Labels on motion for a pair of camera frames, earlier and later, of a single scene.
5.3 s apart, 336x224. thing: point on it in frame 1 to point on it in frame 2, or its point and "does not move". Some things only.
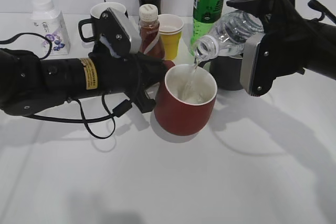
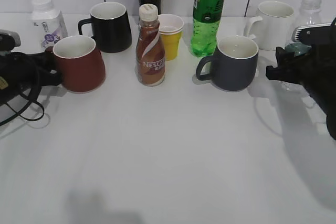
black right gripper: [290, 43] to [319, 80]
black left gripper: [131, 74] to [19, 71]
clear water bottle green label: [229, 37] to [310, 14]
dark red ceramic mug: [185, 98] to [80, 63]
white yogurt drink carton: [47, 20] does not move
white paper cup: [169, 23] does not move
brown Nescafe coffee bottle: [150, 40] does not move
